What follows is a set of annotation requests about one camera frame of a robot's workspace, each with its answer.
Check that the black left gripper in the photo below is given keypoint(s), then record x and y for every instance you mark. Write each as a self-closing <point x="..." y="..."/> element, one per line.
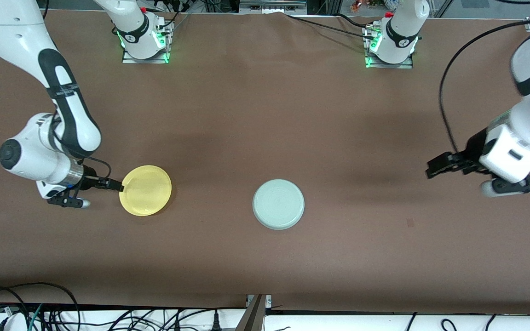
<point x="473" y="150"/>

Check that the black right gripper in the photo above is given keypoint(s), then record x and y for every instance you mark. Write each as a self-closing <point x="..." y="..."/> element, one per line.
<point x="89" y="177"/>

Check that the yellow round plate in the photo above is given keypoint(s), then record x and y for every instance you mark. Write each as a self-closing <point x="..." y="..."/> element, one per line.
<point x="147" y="191"/>

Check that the pale green round plate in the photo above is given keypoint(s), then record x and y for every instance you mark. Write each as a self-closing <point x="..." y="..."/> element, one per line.
<point x="278" y="204"/>

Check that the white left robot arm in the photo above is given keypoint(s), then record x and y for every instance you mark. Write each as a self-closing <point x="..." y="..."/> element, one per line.
<point x="527" y="128"/>

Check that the brown table cover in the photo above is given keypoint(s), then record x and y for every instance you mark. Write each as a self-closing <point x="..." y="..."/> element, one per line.
<point x="265" y="115"/>

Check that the black power plug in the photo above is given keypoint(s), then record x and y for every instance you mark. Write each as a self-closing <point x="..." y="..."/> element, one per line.
<point x="216" y="322"/>

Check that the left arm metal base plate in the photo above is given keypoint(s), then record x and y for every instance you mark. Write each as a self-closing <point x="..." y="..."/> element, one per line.
<point x="391" y="65"/>

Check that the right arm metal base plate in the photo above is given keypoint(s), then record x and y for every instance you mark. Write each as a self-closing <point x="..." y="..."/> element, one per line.
<point x="145" y="60"/>

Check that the aluminium frame post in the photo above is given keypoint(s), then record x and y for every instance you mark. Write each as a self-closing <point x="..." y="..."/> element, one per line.
<point x="256" y="315"/>

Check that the aluminium frame beam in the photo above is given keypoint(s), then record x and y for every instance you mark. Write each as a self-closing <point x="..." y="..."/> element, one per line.
<point x="272" y="4"/>

